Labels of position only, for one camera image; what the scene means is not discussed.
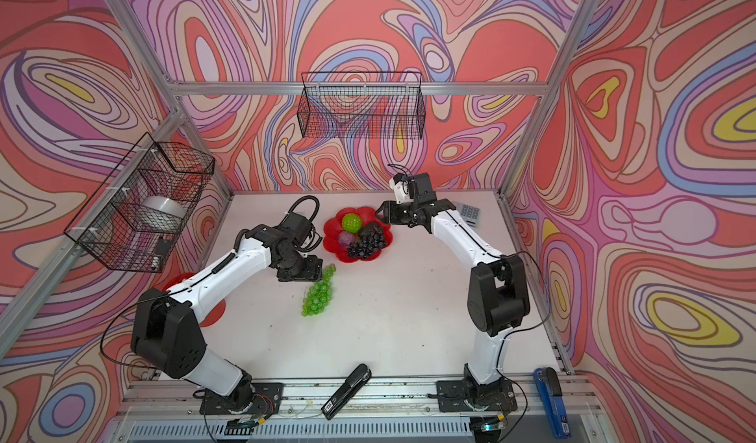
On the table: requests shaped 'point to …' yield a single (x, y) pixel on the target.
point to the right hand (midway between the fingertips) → (383, 220)
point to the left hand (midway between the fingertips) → (316, 277)
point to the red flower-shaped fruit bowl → (333, 228)
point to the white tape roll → (160, 215)
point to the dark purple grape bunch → (372, 238)
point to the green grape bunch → (320, 293)
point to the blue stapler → (548, 387)
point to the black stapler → (353, 384)
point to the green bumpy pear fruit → (351, 222)
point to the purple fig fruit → (346, 238)
